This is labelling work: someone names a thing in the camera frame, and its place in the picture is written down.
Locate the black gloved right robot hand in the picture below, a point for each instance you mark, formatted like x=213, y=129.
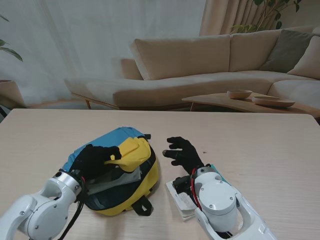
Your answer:
x=187, y=155

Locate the beige sectional sofa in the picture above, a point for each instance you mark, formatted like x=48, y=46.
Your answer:
x=175, y=87

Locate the wide shallow wooden bowl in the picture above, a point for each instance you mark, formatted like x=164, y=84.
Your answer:
x=272, y=102

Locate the small wooden bowl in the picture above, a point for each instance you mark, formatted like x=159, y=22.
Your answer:
x=239, y=95

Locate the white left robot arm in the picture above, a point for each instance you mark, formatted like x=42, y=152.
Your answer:
x=42, y=212

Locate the beige sofa cushion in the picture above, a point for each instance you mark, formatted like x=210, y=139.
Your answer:
x=310, y=62

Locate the green plant with long leaves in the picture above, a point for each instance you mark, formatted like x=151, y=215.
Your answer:
x=12, y=53

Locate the black stand leg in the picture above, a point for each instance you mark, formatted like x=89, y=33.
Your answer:
x=2, y=111

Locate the beige pleated curtain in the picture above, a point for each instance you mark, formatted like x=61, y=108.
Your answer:
x=220, y=17

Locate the tall green leafy plant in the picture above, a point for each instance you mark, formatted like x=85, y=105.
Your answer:
x=246, y=28

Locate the yellow and blue school bag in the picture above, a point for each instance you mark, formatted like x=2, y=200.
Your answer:
x=140, y=180

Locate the white and blue cover book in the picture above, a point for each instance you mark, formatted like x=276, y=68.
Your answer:
x=117, y=181

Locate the white and teal cover book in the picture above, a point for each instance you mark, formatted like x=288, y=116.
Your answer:
x=183, y=200

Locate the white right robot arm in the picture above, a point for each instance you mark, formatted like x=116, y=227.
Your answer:
x=220, y=200

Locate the grey sofa cushion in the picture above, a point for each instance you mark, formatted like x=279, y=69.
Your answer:
x=285, y=52

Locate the sheer white curtain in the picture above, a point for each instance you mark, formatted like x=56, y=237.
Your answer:
x=75, y=37

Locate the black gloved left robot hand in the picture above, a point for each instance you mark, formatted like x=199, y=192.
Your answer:
x=90, y=160

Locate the wooden coffee table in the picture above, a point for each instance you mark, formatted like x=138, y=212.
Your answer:
x=217, y=101

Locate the beige plant pot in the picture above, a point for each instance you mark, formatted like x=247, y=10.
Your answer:
x=10, y=95

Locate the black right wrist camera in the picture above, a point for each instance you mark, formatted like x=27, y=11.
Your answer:
x=182, y=185

